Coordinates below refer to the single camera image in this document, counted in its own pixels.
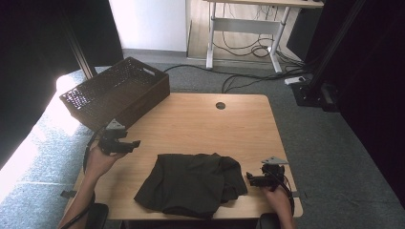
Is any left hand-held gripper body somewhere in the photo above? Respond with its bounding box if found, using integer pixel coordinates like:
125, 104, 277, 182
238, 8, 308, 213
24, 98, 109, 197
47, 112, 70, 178
96, 118, 129, 156

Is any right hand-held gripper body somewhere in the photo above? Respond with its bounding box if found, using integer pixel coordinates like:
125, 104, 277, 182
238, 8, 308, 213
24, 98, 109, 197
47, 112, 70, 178
260, 156, 290, 193

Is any brown woven basket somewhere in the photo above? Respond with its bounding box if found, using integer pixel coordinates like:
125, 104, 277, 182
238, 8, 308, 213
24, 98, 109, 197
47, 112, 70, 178
59, 56, 171, 133

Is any dark garment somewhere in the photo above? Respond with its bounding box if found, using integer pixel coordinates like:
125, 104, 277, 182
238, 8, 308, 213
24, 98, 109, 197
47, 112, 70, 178
133, 153, 249, 220

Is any person's left hand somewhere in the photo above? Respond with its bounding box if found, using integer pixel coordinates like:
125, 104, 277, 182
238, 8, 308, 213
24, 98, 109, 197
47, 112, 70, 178
85, 145, 128, 181

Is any person's right hand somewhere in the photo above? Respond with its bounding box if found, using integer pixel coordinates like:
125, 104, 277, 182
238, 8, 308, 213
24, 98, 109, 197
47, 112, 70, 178
262, 185, 293, 218

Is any black chair armrest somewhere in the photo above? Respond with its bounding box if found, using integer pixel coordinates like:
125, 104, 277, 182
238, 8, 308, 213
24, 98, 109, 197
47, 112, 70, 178
85, 202, 110, 229
255, 213, 283, 229

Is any black metal stand with base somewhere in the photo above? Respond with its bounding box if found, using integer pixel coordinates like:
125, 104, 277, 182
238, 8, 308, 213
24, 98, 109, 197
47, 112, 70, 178
61, 17, 98, 80

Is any white power strip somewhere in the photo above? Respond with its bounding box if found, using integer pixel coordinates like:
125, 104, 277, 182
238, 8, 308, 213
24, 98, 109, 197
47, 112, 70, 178
284, 75, 307, 86

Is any black curtain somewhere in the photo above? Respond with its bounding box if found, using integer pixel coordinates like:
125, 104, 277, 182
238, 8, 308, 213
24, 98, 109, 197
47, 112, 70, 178
305, 0, 405, 209
0, 0, 125, 169

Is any tall black metal stand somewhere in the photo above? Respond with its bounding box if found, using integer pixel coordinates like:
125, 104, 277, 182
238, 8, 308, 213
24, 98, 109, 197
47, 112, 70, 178
290, 0, 367, 108

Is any white-legged desk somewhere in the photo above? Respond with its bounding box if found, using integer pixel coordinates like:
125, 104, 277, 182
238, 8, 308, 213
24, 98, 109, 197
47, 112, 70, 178
203, 0, 325, 74

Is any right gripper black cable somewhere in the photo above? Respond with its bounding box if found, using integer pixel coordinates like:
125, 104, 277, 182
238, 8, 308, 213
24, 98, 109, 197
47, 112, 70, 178
266, 168, 296, 217

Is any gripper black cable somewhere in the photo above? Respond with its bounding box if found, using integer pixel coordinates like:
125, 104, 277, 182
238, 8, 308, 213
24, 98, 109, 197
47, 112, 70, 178
266, 168, 296, 217
59, 126, 109, 229

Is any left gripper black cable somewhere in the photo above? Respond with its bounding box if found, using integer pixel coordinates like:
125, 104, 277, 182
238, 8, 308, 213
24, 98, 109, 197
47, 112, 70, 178
59, 126, 109, 229

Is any long black floor cable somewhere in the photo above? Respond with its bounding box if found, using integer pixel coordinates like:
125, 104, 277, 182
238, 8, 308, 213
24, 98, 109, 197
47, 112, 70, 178
163, 64, 309, 94

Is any tangle of black cables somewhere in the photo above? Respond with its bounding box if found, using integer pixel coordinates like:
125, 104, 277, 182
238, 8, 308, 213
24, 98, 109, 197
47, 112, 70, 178
212, 3, 308, 70

